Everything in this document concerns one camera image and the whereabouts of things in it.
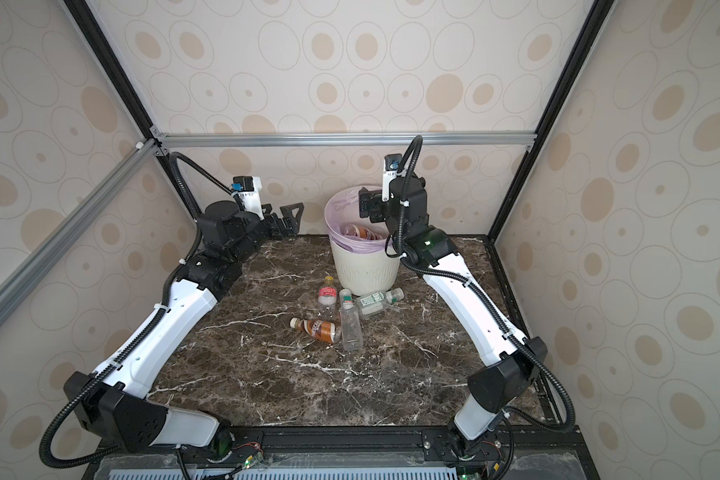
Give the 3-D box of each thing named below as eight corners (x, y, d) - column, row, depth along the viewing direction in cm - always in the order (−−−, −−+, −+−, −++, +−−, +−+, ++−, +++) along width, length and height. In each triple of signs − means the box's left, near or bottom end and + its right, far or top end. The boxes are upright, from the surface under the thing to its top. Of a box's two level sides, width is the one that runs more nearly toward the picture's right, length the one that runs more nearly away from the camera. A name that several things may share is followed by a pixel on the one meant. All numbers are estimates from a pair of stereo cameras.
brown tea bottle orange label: (290, 332, 96) (285, 323, 91) (296, 320, 98) (293, 310, 94) (337, 347, 92) (335, 338, 87) (342, 334, 95) (341, 325, 90)
